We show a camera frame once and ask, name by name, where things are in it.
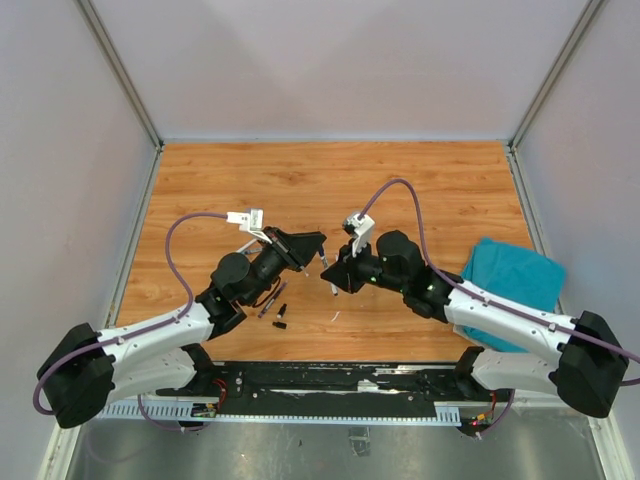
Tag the right aluminium frame post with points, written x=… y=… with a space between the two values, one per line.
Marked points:
x=578 y=33

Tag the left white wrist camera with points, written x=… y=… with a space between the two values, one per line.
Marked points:
x=249 y=221

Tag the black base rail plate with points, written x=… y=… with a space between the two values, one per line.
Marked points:
x=333 y=389

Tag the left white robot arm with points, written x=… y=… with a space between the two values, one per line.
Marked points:
x=90 y=369

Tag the left aluminium frame post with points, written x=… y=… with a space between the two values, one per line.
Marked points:
x=106 y=45

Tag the white pen dark barrel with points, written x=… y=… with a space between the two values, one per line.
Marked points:
x=246 y=246

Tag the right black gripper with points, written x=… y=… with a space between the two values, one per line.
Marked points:
x=344 y=276

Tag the aluminium frame post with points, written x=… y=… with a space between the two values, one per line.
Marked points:
x=106 y=45
x=578 y=33

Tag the teal cloth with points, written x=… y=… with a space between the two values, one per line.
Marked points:
x=515 y=273

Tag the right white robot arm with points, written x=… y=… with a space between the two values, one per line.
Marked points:
x=577 y=359

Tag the dark purple pen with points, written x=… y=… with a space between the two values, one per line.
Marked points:
x=272 y=300

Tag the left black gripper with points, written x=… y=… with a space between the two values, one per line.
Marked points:
x=301 y=249

